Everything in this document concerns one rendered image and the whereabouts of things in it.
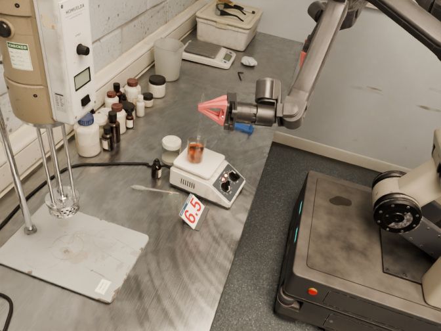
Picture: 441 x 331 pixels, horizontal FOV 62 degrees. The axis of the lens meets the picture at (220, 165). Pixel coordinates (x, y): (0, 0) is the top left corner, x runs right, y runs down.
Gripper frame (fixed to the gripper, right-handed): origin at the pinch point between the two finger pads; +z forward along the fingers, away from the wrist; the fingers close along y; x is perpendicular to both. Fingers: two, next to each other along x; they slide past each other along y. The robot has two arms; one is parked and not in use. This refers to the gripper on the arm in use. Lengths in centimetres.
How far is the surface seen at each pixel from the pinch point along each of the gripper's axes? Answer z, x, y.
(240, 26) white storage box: -17, 12, -106
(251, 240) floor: -36, 101, -40
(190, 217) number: -0.4, 23.7, 17.7
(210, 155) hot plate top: -4.5, 16.9, -1.4
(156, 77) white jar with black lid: 18, 18, -50
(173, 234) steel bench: 3.6, 25.7, 22.6
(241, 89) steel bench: -18, 26, -63
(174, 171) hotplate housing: 5.6, 19.1, 4.8
